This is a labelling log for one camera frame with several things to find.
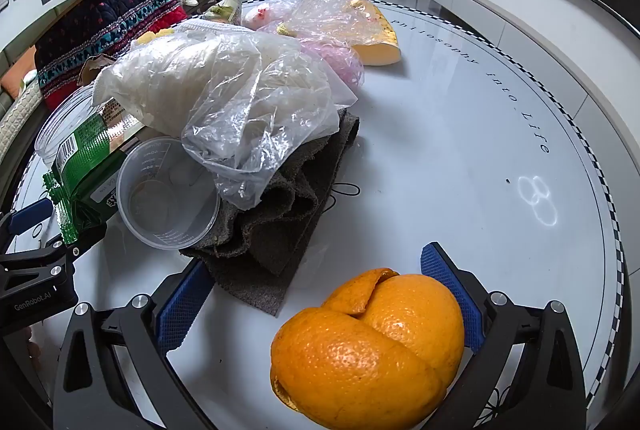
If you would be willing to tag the table with patterned quilt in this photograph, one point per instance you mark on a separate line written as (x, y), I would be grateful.
(100, 29)

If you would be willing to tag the white quilted sofa cover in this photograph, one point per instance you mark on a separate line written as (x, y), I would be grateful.
(17, 119)

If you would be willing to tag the brown paper scrap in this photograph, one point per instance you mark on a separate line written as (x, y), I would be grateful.
(90, 69)

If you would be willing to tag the yellow sponge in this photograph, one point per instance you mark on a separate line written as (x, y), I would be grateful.
(150, 38)

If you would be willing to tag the green snack packet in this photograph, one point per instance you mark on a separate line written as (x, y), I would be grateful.
(82, 159)

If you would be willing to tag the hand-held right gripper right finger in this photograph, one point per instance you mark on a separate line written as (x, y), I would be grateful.
(450, 290)

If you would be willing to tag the clear round plastic container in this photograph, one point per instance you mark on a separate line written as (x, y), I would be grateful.
(55, 129)

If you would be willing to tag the gold corn snack packet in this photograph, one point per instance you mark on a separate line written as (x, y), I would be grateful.
(225, 9)

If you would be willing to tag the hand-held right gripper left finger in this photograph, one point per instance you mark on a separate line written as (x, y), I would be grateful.
(180, 305)

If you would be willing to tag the white red plastic wrapper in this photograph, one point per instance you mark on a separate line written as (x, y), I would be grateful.
(260, 15)

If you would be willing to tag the person's left hand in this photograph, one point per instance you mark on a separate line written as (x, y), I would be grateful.
(34, 347)

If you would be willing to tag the clear plastic measuring cup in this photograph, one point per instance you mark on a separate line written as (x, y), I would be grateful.
(165, 210)

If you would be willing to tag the large clear crumpled plastic bag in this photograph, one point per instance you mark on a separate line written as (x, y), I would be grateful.
(270, 119)

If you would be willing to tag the orange cushion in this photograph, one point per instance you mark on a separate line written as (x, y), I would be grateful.
(15, 79)

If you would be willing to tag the grey cloth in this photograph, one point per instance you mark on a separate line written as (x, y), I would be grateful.
(280, 235)

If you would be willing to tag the orange peel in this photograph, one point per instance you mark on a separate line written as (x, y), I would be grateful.
(367, 350)

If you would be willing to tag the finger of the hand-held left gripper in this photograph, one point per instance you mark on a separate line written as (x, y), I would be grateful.
(82, 242)
(30, 215)

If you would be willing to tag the white television cabinet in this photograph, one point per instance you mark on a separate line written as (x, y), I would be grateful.
(525, 29)

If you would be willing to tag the pink plastic bag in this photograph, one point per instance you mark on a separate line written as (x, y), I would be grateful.
(340, 62)

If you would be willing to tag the white pleated face mask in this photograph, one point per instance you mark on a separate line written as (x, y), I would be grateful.
(200, 27)

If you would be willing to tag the white textured plastic bag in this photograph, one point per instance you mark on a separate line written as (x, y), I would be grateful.
(160, 79)

